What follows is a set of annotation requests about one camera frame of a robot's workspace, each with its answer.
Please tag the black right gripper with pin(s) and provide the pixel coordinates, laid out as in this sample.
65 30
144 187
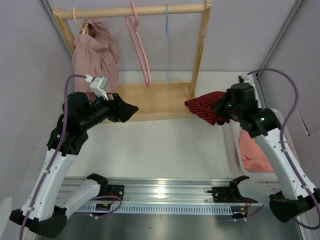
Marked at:
220 107

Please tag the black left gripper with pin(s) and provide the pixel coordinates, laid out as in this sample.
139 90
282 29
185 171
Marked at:
120 110

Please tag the red polka dot cloth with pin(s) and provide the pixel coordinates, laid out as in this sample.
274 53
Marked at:
202 107

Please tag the pink pleated skirt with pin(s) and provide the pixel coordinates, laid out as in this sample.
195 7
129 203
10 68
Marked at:
96 53

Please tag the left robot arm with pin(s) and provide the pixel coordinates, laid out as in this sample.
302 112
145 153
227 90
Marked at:
42 213

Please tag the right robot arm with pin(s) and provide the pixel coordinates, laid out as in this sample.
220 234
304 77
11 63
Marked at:
297 194

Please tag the pink plastic hanger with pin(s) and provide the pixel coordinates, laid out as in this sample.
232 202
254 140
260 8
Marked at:
138 50

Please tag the wooden clothes rack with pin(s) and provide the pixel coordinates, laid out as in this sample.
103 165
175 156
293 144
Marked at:
161 100

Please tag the salmon pink cloth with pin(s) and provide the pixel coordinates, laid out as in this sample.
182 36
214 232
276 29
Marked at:
253 158

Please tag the white plastic basket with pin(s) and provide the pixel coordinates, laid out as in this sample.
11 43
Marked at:
231 133

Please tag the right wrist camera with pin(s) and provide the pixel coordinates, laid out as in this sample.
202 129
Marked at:
244 78

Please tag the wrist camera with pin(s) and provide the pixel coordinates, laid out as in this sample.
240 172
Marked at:
97 85
244 78

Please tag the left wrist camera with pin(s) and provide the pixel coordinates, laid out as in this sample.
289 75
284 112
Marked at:
97 85

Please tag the aluminium mounting rail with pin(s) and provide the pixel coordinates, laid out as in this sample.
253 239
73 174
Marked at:
168 191

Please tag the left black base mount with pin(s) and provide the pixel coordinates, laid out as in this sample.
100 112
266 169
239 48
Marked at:
116 190

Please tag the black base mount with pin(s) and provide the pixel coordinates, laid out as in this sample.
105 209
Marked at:
116 190
230 194

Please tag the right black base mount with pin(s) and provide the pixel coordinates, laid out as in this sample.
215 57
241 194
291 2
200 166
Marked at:
230 194

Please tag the blue wire hanger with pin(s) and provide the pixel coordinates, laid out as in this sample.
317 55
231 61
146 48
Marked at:
167 46

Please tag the white slotted cable duct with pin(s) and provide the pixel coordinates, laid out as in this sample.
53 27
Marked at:
137 208

